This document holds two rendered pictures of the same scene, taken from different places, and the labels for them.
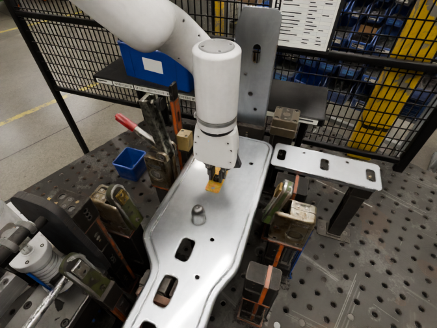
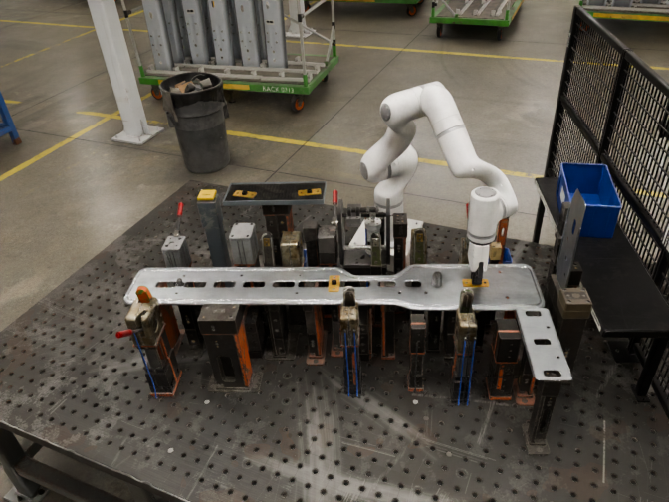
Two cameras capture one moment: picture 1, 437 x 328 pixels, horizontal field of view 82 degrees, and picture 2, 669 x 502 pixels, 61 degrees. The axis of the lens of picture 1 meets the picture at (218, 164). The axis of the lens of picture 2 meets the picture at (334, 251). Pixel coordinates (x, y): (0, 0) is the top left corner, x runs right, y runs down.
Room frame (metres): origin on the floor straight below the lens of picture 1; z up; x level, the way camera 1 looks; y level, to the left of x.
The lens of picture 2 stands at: (-0.34, -1.28, 2.21)
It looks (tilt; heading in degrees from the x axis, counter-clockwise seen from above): 36 degrees down; 77
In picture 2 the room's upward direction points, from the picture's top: 4 degrees counter-clockwise
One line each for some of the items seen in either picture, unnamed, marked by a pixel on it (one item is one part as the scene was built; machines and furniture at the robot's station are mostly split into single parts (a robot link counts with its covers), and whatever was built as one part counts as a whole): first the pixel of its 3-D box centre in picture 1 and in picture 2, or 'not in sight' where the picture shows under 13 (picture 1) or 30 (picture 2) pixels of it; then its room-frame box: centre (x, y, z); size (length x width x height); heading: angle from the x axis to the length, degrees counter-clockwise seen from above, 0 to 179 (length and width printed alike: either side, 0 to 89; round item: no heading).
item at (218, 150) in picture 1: (216, 140); (479, 249); (0.44, 0.00, 1.14); 0.10 x 0.07 x 0.11; 71
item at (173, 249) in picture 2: not in sight; (183, 280); (-0.51, 0.51, 0.88); 0.11 x 0.10 x 0.36; 71
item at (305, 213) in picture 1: (282, 246); (462, 357); (0.31, -0.17, 0.87); 0.12 x 0.09 x 0.35; 71
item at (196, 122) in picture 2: not in sight; (199, 124); (-0.31, 3.27, 0.36); 0.54 x 0.50 x 0.73; 51
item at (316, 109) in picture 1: (206, 84); (594, 243); (0.91, 0.05, 1.01); 0.90 x 0.22 x 0.03; 71
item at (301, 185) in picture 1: (281, 211); (502, 360); (0.44, -0.20, 0.84); 0.11 x 0.10 x 0.28; 71
